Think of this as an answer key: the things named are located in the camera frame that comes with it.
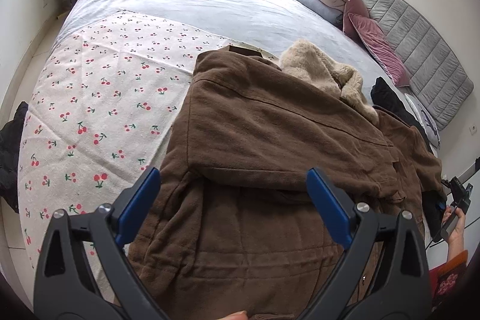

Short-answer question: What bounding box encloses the brown fleece-collared jacket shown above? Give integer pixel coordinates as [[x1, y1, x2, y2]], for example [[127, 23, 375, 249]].
[[128, 49, 443, 319]]

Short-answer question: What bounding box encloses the person right hand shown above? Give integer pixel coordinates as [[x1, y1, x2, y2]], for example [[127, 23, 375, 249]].
[[442, 206, 465, 262]]

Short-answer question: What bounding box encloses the printed grey pillow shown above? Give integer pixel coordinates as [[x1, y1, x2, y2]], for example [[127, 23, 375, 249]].
[[404, 93, 441, 150]]

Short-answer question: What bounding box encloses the cherry print bed sheet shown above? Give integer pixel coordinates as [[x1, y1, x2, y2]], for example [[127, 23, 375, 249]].
[[18, 10, 232, 271]]

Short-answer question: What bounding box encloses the grey padded headboard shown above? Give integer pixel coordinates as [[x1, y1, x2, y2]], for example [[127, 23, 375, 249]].
[[363, 0, 473, 130]]

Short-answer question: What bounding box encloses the black garment on bed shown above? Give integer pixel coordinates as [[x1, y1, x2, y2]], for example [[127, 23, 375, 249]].
[[370, 77, 433, 153]]

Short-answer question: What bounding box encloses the black jacket on floor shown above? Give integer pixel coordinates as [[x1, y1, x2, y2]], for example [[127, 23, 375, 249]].
[[0, 101, 29, 214]]

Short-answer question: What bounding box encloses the pink velvet pillow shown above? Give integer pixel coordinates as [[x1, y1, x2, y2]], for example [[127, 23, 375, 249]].
[[343, 0, 369, 43], [348, 13, 410, 88]]

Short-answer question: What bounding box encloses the folded light blue blanket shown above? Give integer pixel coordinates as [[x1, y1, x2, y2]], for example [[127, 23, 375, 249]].
[[296, 0, 343, 28]]

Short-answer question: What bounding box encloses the light blue bed cover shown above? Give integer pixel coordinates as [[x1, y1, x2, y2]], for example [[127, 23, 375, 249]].
[[55, 0, 392, 93]]

